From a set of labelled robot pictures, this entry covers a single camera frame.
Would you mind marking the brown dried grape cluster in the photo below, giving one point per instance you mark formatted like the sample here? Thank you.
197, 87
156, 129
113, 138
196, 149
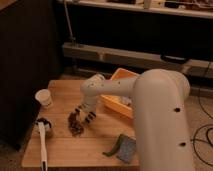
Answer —
75, 128

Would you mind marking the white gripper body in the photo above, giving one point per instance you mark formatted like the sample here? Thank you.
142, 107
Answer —
89, 104

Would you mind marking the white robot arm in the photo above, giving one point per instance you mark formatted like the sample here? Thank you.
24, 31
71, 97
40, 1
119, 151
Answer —
160, 122

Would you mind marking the white handled brush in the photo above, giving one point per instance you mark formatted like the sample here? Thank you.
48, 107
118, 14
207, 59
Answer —
43, 146

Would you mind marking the green chili pepper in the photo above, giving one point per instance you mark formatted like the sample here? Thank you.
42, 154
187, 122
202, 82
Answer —
116, 146

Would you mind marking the black striped gripper finger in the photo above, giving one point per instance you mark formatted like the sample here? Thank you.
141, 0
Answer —
75, 116
88, 117

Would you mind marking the dark cabinet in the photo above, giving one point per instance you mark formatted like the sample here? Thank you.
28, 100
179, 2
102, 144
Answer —
29, 59

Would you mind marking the grey metal rail beam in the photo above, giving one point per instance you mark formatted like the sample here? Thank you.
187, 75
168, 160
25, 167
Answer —
134, 59

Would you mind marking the white paper cup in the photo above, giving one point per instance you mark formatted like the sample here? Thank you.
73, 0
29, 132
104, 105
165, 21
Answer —
43, 96

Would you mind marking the blue-grey cloth in tray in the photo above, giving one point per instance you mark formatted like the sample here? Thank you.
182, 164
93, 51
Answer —
126, 101

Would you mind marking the wooden board table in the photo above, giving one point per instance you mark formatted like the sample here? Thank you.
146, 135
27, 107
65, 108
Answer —
64, 150

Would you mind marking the blue-grey sponge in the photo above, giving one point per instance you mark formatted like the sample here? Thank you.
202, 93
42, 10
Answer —
127, 150

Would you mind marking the yellow plastic tray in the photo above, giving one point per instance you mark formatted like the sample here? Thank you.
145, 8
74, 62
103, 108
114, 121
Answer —
113, 102

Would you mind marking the upper shelf with clutter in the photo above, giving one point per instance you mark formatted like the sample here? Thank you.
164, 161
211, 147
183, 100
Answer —
142, 6

